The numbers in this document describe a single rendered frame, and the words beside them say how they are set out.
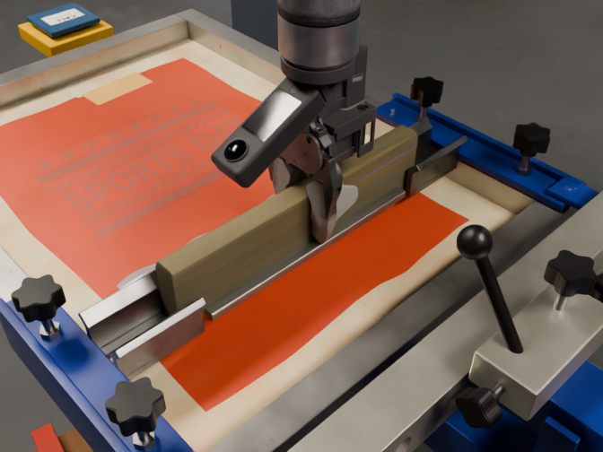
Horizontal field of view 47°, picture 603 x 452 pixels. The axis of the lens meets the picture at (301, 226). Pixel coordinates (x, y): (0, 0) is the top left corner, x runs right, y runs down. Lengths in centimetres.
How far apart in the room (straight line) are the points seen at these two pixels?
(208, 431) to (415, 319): 23
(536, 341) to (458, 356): 7
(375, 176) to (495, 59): 269
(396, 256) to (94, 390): 37
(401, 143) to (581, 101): 245
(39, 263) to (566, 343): 57
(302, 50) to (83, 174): 45
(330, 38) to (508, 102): 253
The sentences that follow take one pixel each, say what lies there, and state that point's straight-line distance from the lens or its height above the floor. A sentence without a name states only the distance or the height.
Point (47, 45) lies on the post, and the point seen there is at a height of 95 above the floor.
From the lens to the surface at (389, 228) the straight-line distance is 86.
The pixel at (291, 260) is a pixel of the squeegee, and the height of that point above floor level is 100.
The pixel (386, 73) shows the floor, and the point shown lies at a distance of 326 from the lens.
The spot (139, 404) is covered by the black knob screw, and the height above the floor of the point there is 106.
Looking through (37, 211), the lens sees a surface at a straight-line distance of 94.
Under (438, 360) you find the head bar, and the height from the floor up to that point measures 104.
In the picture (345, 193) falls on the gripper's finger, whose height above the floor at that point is 106.
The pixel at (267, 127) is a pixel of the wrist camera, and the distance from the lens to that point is 65.
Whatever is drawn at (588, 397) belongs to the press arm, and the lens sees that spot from 62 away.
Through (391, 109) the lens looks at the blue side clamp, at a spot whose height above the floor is 100.
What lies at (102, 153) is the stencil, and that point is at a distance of 102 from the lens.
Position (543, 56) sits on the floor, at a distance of 357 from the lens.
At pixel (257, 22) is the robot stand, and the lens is 153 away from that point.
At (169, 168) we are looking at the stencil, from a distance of 97.
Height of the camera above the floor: 151
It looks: 40 degrees down
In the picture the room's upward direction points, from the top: straight up
